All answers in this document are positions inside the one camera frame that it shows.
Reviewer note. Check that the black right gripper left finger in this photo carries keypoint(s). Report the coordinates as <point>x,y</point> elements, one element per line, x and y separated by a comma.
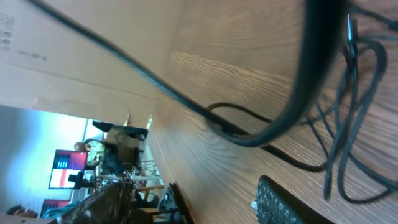
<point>109,204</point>

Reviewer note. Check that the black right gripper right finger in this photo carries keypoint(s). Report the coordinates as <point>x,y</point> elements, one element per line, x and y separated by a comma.
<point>274,204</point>

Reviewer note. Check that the person in background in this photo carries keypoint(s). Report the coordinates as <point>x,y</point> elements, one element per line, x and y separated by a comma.
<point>100,157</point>

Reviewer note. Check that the red and white monitor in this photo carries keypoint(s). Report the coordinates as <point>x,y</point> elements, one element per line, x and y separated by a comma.
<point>65,164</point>

